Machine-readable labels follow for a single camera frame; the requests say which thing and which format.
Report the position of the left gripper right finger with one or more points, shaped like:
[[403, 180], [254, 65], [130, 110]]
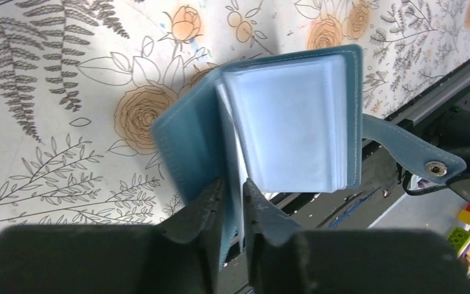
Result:
[[283, 257]]

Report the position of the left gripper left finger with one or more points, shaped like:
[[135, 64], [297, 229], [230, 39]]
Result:
[[179, 255]]

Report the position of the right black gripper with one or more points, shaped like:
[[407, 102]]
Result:
[[468, 136]]

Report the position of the blue card holder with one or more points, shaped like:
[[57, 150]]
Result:
[[290, 123]]

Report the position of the floral table mat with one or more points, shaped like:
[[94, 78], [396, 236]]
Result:
[[81, 83]]

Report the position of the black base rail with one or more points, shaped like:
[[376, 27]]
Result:
[[401, 170]]

